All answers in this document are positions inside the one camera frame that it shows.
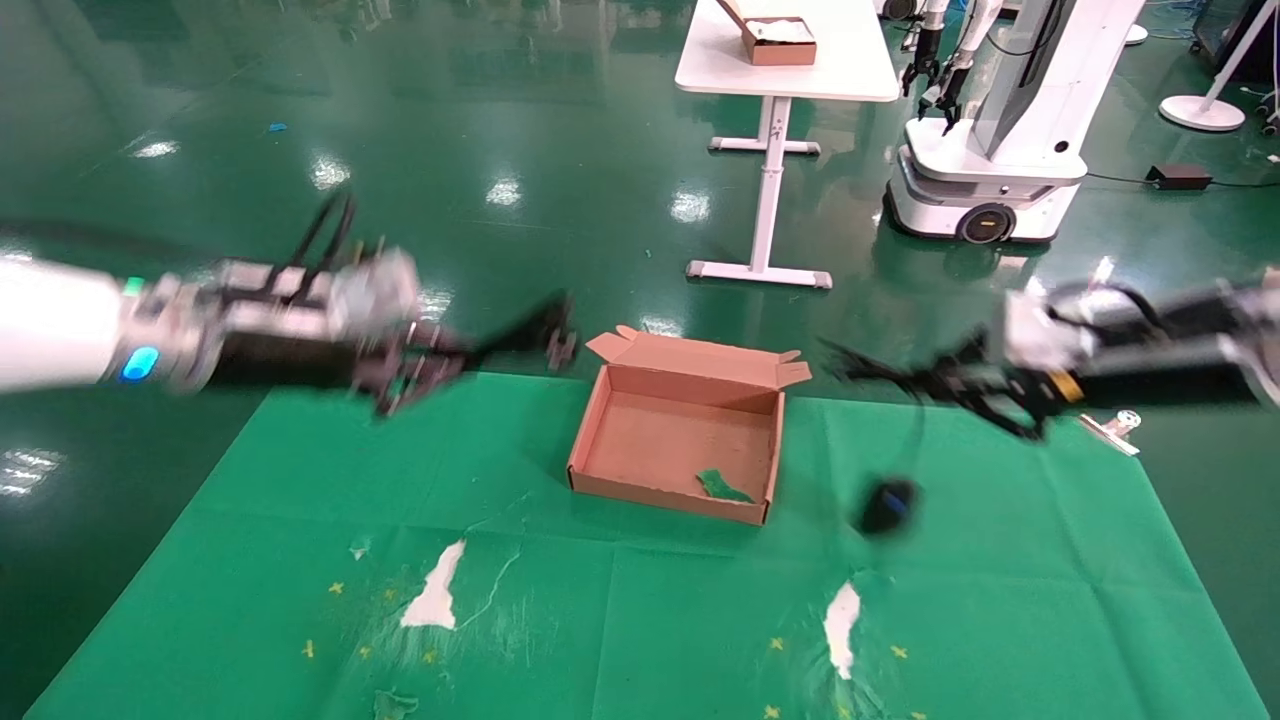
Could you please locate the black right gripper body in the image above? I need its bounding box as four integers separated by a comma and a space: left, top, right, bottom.
1000, 283, 1258, 417

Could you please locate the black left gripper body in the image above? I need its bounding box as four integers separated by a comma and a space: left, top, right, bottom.
195, 328, 421, 393

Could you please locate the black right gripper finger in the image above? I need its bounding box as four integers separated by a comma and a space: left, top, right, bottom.
950, 383, 1053, 441
820, 335, 1001, 396

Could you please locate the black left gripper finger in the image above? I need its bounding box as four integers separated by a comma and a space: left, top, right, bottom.
358, 348, 471, 417
430, 293, 581, 373

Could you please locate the black wired computer mouse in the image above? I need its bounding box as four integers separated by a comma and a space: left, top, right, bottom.
852, 395, 927, 542

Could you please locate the background robot arm black gripper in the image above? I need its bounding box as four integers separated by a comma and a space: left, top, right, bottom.
900, 0, 947, 100
918, 0, 1002, 137

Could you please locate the open brown cardboard box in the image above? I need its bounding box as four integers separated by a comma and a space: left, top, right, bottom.
566, 325, 814, 527

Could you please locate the small cardboard box on table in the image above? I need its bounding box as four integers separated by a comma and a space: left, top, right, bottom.
715, 0, 819, 68

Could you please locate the metal binder clip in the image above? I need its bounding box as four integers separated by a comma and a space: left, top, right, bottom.
1078, 407, 1144, 459

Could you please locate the black floor power adapter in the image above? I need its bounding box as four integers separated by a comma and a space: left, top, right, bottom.
1145, 163, 1215, 194

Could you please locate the white wheeled background robot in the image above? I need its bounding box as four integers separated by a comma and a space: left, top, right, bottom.
885, 0, 1147, 247

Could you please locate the white round base stand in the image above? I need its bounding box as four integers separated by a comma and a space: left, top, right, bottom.
1158, 0, 1280, 134

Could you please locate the green table cloth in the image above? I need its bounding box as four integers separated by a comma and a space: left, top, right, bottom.
25, 372, 1271, 720

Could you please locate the white height adjustable table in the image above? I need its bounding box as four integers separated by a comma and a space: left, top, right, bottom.
675, 0, 901, 291

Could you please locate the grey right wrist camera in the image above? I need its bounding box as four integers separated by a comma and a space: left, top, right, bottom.
1003, 283, 1093, 373

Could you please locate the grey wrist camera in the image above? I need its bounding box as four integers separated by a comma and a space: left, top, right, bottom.
1003, 283, 1093, 373
215, 247, 422, 338

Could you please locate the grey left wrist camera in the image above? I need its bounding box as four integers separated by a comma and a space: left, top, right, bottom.
215, 247, 422, 338

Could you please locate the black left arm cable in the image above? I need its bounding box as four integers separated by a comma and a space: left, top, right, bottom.
0, 188, 361, 283

